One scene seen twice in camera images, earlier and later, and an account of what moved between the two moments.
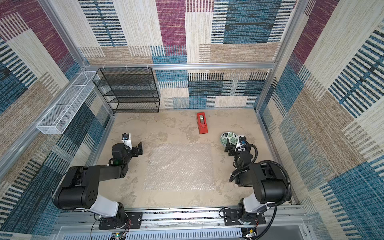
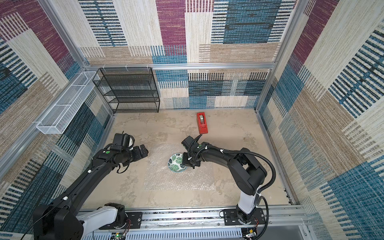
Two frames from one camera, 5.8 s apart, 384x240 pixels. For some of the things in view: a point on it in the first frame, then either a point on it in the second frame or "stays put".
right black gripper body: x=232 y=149 → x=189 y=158
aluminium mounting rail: x=283 y=218 stays put
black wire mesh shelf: x=128 y=90 stays put
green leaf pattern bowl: x=232 y=137 → x=175 y=163
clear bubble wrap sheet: x=182 y=166 stays put
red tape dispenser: x=202 y=123 stays put
